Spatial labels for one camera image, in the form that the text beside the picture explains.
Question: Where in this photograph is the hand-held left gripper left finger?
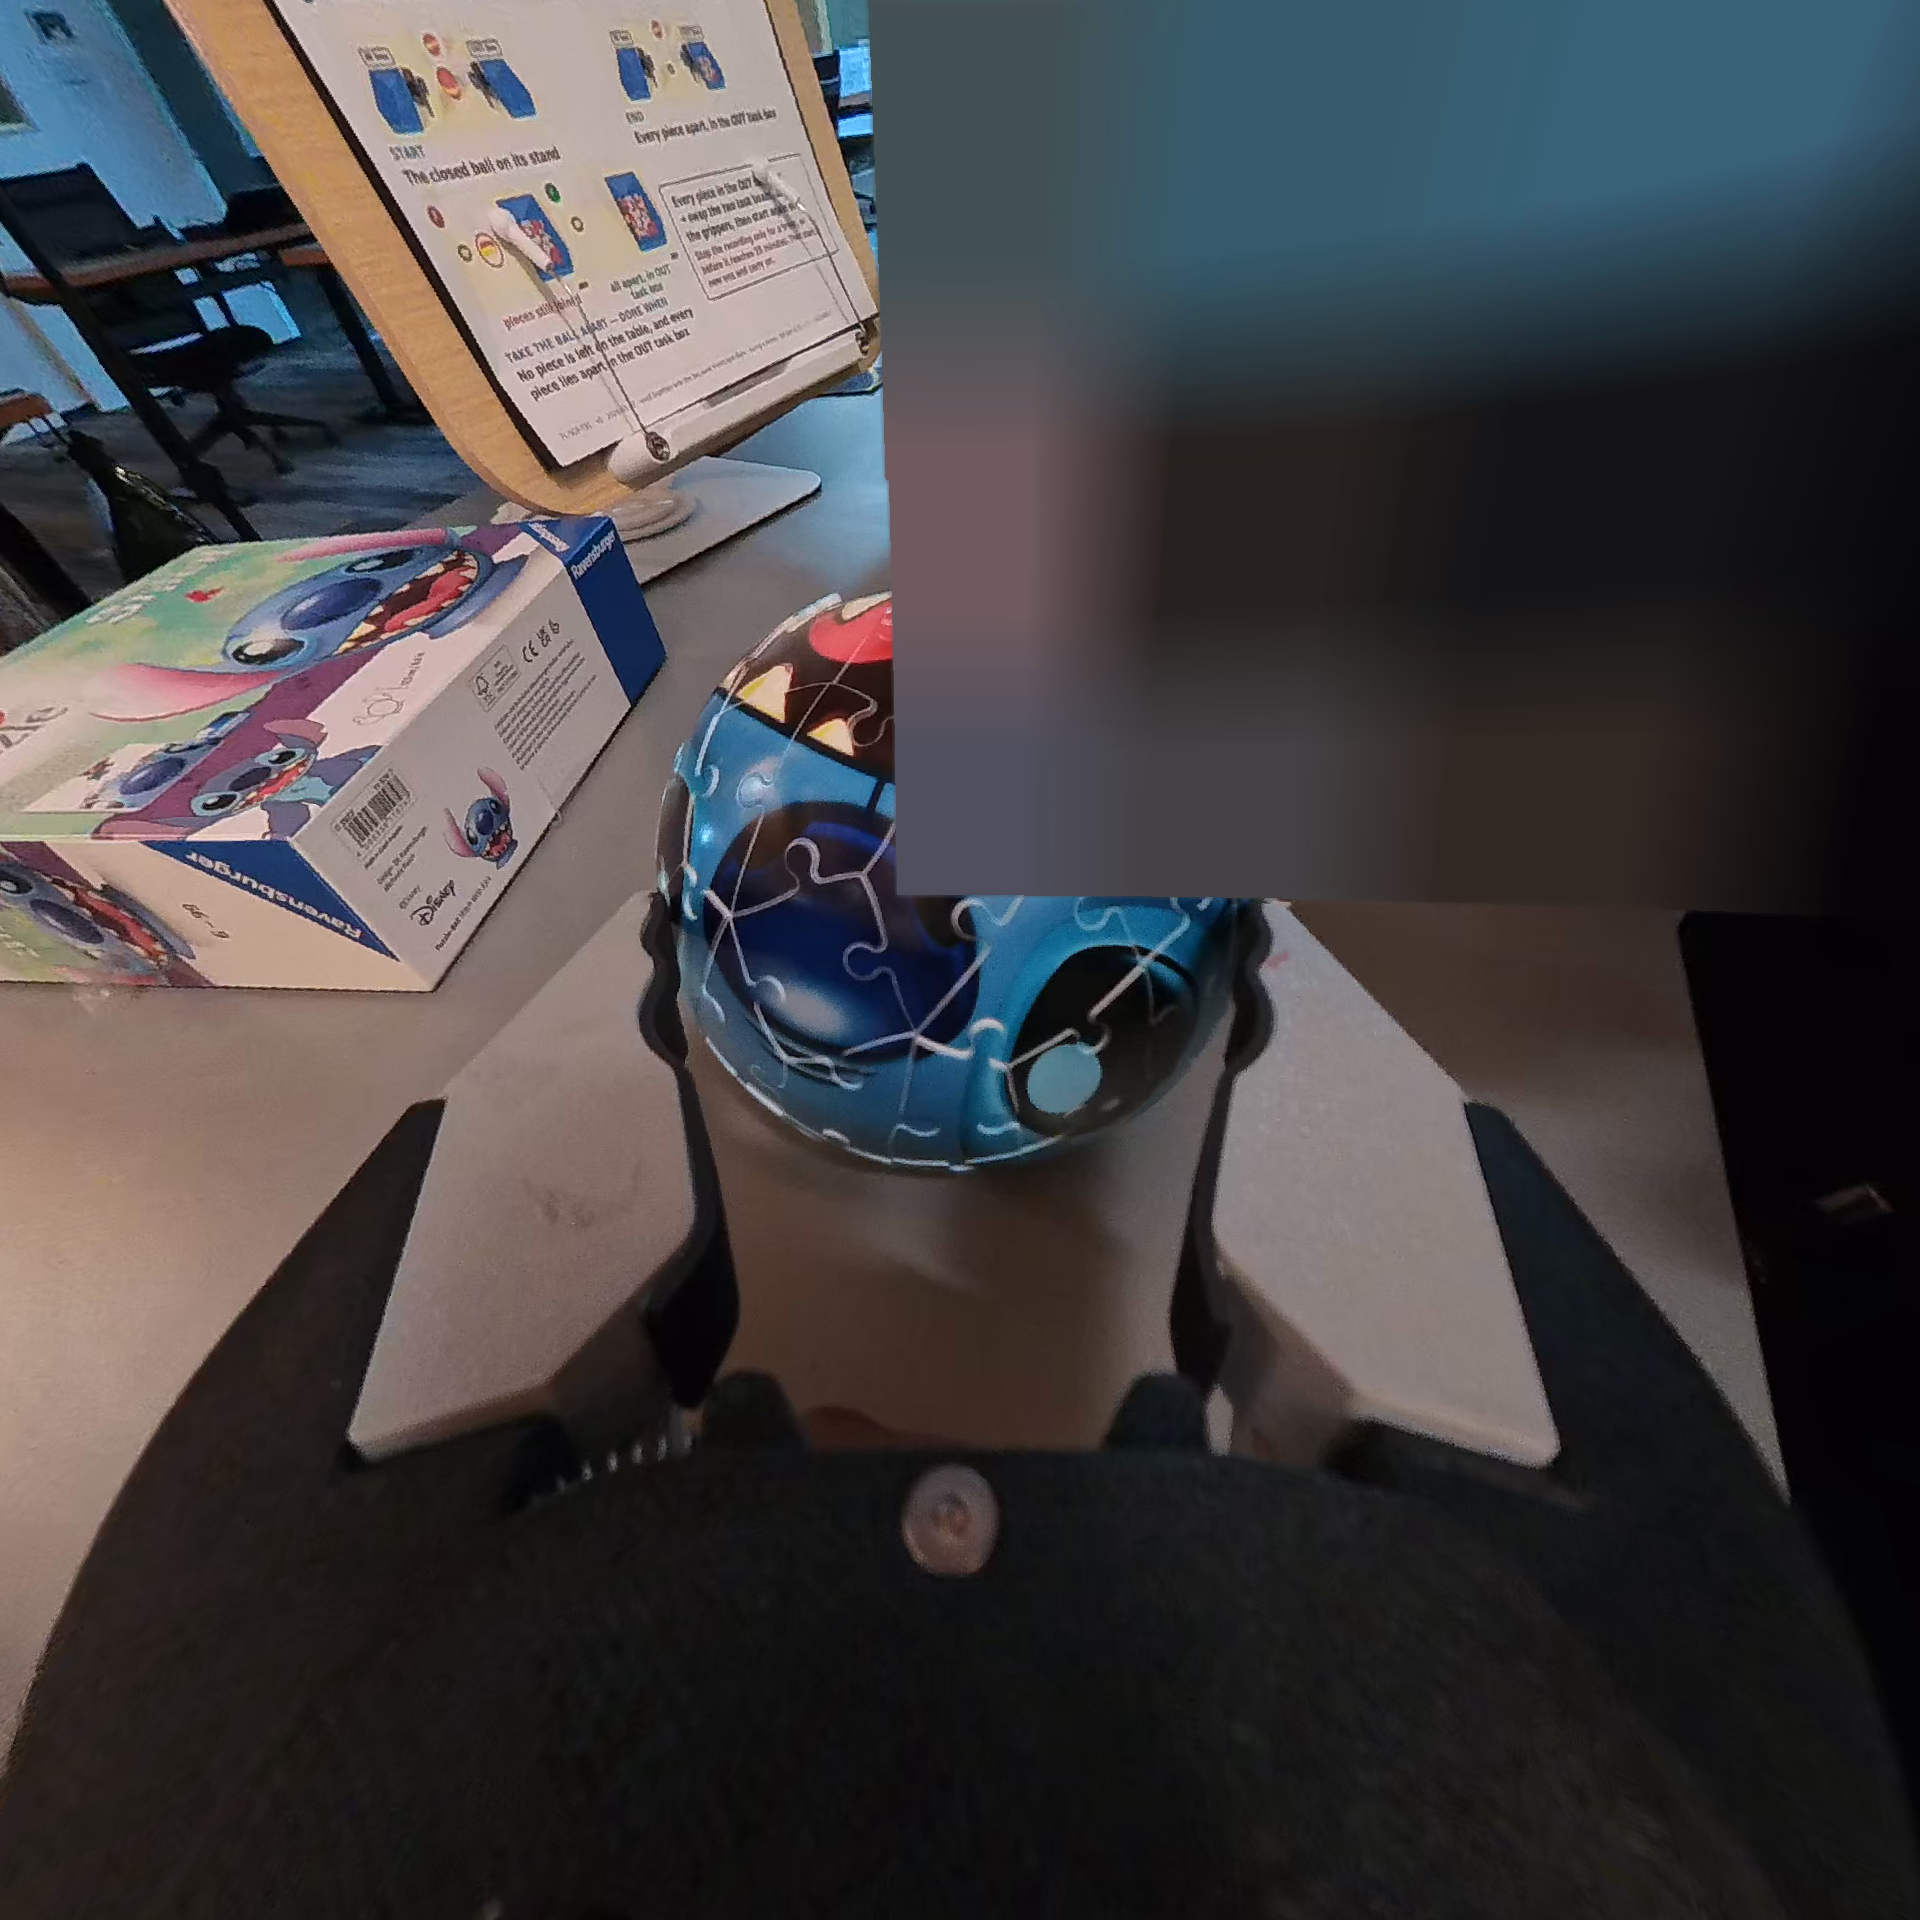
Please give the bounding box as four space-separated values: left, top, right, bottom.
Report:
346 896 745 1471

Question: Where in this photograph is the wooden table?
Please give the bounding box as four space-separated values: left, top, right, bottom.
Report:
0 221 440 441

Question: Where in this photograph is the blue puzzle ball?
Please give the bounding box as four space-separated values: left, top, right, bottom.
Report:
653 587 1251 1182

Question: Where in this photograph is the printed puzzle box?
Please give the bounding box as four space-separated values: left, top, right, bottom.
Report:
0 512 671 998

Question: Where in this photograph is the black office chair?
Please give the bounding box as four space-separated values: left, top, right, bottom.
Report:
0 160 340 545

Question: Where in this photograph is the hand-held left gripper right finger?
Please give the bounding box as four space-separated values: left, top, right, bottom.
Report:
1169 901 1565 1473

